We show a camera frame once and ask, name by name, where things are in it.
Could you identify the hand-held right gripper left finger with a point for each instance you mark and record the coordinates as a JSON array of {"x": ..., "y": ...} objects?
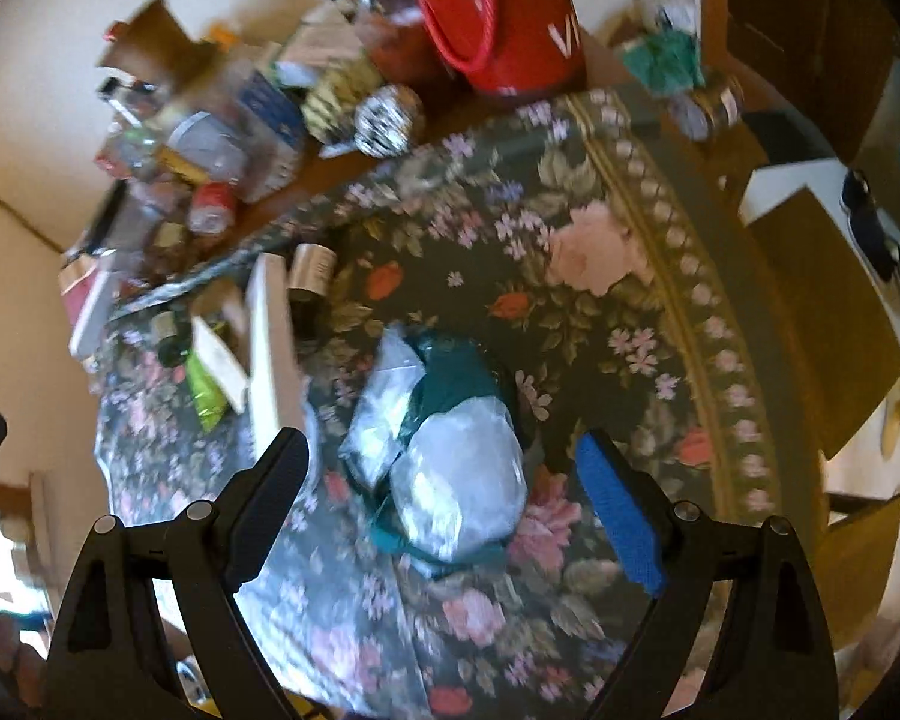
[{"x": 271, "y": 491}]

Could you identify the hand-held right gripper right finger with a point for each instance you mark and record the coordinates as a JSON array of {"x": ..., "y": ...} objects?
[{"x": 621, "y": 517}]

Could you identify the green snack packet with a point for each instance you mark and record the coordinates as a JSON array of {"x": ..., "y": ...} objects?
[{"x": 204, "y": 390}]

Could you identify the silver and teal plastic bag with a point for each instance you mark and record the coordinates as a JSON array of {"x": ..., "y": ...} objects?
[{"x": 457, "y": 472}]

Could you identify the white label jar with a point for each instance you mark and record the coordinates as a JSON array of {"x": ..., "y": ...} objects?
[{"x": 315, "y": 268}]

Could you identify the white flat box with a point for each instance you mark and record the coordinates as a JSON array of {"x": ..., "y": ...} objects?
[{"x": 274, "y": 360}]

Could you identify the cream paper packet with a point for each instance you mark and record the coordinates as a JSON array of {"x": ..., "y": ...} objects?
[{"x": 221, "y": 367}]

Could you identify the pink and white box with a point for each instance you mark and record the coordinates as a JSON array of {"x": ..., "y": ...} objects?
[{"x": 90, "y": 300}]

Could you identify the small dark bottle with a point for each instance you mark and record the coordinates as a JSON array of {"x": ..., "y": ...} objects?
[{"x": 169, "y": 337}]

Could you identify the dark floral tablecloth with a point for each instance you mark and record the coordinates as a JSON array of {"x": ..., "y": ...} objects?
[{"x": 570, "y": 330}]

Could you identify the red cap plastic bottle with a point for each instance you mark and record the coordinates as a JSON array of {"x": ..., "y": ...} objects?
[{"x": 211, "y": 206}]

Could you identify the wooden chair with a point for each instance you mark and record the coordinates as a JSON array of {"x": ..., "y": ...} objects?
[{"x": 810, "y": 277}]

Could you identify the clear plastic jar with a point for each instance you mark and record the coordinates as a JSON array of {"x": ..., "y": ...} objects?
[{"x": 202, "y": 142}]

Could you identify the blue box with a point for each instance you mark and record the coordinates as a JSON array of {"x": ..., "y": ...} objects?
[{"x": 270, "y": 109}]

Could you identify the silver patterned ball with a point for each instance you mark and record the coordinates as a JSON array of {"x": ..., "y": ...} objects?
[{"x": 390, "y": 120}]

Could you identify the gold patterned pouch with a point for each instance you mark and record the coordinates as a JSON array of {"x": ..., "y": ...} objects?
[{"x": 334, "y": 101}]

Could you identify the glass jar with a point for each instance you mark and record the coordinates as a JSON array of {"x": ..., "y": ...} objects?
[{"x": 712, "y": 109}]

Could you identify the open brown cardboard box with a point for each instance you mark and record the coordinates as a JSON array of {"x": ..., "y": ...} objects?
[{"x": 150, "y": 37}]

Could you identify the green cloth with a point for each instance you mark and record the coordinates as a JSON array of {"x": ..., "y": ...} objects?
[{"x": 664, "y": 60}]

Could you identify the red round bag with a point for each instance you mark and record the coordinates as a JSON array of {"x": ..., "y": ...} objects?
[{"x": 510, "y": 7}]

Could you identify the wooden cabinet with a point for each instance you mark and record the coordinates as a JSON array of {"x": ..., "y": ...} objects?
[{"x": 795, "y": 15}]

